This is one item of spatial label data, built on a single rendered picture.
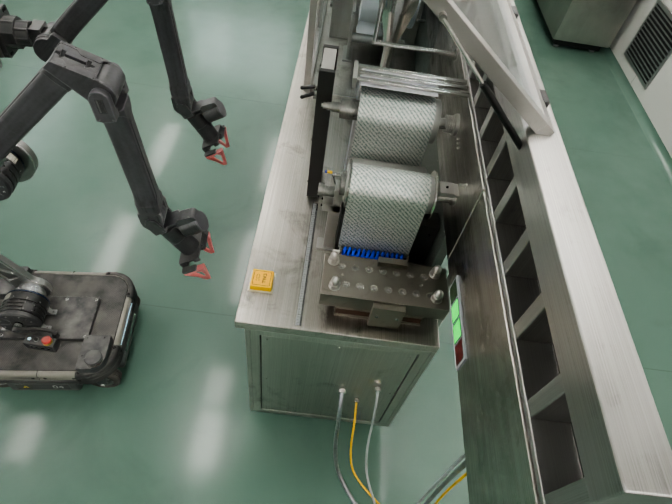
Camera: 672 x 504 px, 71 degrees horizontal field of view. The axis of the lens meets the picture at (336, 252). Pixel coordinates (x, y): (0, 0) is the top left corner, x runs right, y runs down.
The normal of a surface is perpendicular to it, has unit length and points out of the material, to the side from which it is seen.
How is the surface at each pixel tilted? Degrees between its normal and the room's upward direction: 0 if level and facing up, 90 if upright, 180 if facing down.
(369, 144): 92
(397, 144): 92
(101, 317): 0
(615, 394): 0
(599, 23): 90
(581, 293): 0
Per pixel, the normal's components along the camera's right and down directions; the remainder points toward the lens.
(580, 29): -0.07, 0.78
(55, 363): 0.12, -0.61
